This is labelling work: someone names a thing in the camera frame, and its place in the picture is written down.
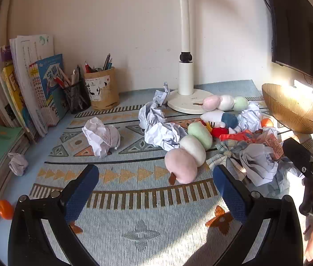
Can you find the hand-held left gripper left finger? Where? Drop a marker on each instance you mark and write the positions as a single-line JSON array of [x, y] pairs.
[[80, 196]]

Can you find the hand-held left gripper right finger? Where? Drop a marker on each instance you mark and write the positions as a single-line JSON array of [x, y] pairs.
[[230, 196]]

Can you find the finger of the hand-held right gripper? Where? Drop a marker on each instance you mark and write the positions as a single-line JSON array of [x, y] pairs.
[[297, 152]]

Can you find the orange paper packet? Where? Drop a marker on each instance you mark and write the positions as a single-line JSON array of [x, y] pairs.
[[272, 145]]

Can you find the gold ribbed glass bowl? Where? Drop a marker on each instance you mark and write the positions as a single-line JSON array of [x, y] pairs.
[[289, 110]]

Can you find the mandarin orange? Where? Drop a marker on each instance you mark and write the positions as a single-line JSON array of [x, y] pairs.
[[5, 209], [267, 122]]

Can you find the plaid fabric bow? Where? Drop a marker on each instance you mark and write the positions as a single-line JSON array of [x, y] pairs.
[[224, 151]]

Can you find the tricolour dango plush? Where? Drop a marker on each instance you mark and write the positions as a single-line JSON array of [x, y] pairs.
[[182, 163], [225, 102]]

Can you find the red snack packet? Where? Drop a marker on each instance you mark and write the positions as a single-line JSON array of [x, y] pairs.
[[238, 136]]

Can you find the small paper ball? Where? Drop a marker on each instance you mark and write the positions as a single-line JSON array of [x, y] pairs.
[[17, 165]]

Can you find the blue round plush toy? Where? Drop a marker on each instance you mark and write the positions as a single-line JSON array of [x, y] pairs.
[[230, 120]]

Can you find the white and red plush doll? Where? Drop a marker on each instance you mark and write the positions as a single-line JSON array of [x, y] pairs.
[[213, 116]]

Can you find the patterned woven table mat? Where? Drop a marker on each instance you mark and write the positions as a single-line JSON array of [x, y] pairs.
[[145, 227]]

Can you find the black monitor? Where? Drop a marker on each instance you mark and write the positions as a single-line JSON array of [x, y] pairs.
[[297, 33]]

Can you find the black mesh pen holder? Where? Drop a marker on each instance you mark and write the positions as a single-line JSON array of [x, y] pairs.
[[76, 98]]

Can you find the kraft paper pen holder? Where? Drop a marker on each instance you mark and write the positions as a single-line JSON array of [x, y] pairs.
[[102, 91]]

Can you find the row of upright books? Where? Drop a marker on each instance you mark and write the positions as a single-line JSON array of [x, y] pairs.
[[28, 88]]

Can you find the white desk lamp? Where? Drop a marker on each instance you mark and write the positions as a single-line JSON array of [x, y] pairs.
[[185, 74]]

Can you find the bunch of pens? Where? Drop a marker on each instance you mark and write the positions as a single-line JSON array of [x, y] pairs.
[[98, 65]]

